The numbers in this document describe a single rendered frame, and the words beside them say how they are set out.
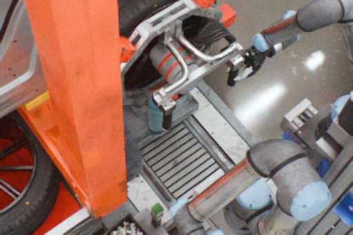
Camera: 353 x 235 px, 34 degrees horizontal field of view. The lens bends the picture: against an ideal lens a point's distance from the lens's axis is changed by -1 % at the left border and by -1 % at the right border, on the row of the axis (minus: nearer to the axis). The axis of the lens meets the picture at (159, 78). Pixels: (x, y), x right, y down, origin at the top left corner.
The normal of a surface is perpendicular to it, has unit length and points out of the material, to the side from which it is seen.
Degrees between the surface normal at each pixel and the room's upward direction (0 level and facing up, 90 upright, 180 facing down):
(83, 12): 90
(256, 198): 7
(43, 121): 0
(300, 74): 0
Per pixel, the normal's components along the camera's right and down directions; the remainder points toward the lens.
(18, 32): 0.60, 0.69
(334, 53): 0.03, -0.51
